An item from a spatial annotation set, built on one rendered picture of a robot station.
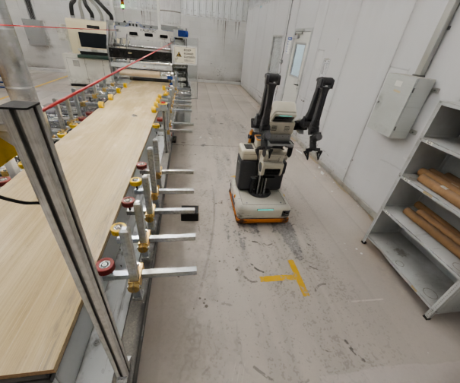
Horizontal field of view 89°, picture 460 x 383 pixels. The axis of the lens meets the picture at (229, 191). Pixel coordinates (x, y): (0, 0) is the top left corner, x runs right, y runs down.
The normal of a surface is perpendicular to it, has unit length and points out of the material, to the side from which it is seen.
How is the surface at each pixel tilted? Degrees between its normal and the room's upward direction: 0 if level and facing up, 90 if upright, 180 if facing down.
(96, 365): 0
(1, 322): 0
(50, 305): 0
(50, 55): 90
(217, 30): 90
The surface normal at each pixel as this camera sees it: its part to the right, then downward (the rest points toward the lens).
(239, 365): 0.09, -0.83
